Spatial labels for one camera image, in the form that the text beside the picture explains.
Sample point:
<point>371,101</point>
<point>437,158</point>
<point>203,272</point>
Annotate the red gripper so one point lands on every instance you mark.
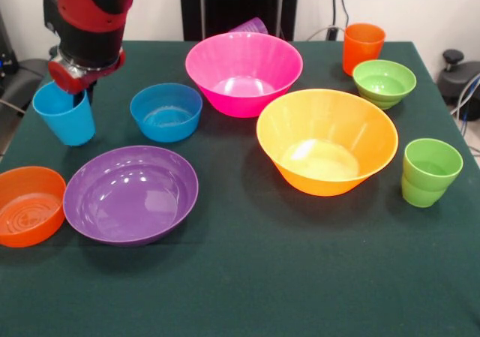
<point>65,80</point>

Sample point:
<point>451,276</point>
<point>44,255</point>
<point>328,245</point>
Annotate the purple plastic bowl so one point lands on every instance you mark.
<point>131,209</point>

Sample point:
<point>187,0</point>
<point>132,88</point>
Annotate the blue plastic cup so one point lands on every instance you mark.
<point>71,127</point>

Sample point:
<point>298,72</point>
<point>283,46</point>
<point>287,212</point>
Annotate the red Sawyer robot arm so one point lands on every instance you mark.
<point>93,44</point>

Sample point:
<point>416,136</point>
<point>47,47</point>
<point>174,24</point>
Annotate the blue plastic bowl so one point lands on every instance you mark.
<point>167,127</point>

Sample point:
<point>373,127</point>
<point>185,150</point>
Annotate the dark green tablecloth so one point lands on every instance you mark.
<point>262,277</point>

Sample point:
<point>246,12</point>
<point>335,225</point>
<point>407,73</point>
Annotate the orange plastic cup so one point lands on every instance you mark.
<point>362,46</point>

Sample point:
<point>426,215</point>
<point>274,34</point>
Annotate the yellow plastic bowl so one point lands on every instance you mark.
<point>367,138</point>

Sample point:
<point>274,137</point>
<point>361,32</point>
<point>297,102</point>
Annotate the orange plastic bowl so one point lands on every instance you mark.
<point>26,220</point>

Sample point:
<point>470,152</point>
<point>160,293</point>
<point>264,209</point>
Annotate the green plastic cup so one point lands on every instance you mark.
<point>427,190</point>

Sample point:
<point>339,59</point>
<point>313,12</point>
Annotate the purple plastic cup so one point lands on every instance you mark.
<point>251,26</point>

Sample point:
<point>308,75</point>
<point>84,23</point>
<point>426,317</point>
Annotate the dark equipment box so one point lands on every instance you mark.
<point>5,63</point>

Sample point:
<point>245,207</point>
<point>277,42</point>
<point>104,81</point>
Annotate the green plastic bowl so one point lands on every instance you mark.
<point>384,89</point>

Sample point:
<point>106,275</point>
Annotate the pink plastic bowl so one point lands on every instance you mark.
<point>270,59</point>

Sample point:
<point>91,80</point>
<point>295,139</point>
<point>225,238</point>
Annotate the grey chair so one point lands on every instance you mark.
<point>18,82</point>

